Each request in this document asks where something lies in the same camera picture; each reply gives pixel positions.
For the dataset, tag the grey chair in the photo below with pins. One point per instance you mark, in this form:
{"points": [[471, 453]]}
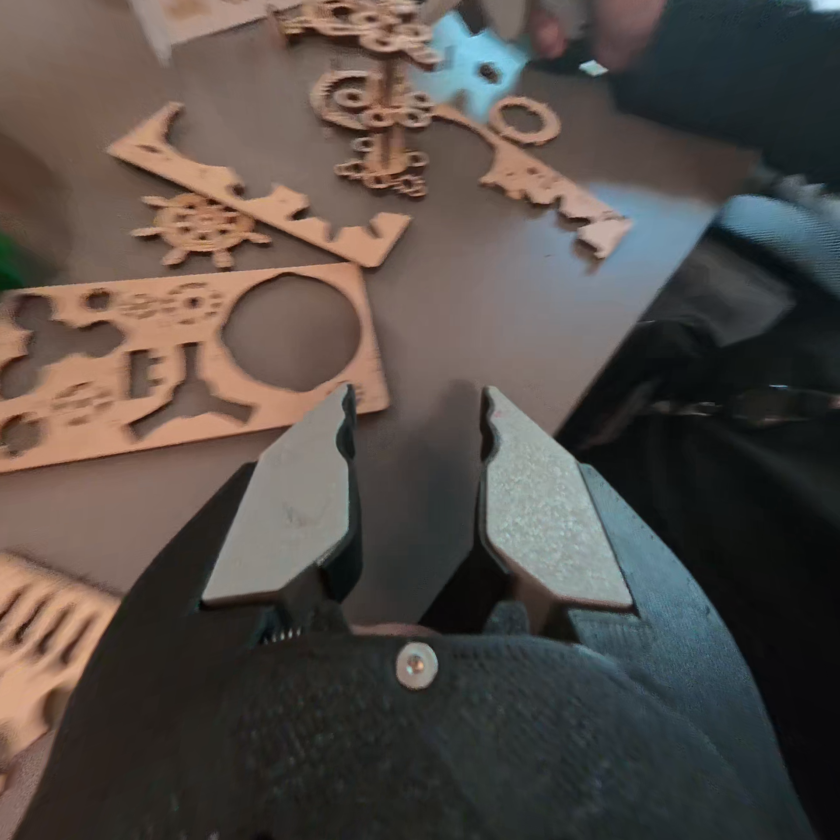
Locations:
{"points": [[781, 229]]}

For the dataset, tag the person's dark pants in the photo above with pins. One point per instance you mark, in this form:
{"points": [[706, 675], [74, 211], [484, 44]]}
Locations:
{"points": [[689, 525]]}

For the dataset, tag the person's right hand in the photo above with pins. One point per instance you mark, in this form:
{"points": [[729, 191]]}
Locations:
{"points": [[623, 33]]}

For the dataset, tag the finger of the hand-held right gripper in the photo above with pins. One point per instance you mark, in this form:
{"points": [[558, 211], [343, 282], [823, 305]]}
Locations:
{"points": [[502, 14], [441, 8]]}

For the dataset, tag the wooden ship wheel part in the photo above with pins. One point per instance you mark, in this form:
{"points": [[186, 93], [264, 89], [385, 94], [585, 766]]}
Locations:
{"points": [[197, 226]]}

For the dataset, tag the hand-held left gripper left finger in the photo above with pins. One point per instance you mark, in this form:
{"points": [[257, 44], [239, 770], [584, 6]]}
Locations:
{"points": [[289, 505]]}

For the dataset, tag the curved wooden offcut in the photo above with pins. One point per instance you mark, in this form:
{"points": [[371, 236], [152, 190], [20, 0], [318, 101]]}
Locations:
{"points": [[558, 197]]}

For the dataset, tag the green plastic bin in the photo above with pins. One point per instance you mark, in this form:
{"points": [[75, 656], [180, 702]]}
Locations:
{"points": [[13, 262]]}

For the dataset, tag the white instruction booklet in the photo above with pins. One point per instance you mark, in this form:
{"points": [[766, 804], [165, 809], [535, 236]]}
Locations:
{"points": [[197, 19]]}

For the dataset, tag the long jagged wooden offcut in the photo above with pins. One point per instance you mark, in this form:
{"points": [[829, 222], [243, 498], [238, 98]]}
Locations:
{"points": [[367, 243]]}

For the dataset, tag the wooden sheet with slot cutouts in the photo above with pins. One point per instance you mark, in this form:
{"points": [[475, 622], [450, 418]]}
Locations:
{"points": [[19, 577]]}

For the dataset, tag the wooden tower model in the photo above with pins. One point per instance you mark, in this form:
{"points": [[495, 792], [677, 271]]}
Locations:
{"points": [[387, 138]]}

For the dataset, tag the person's right forearm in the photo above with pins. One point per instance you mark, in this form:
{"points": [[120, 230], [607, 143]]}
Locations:
{"points": [[722, 79]]}

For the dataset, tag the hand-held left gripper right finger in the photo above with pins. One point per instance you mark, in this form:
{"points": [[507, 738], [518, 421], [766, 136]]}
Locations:
{"points": [[551, 518]]}

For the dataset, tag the small dark wooden piece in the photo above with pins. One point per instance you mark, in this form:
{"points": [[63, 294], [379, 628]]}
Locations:
{"points": [[489, 71]]}

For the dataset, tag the wooden sheet with round hole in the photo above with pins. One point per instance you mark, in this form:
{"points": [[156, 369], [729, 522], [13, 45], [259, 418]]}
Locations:
{"points": [[282, 407]]}

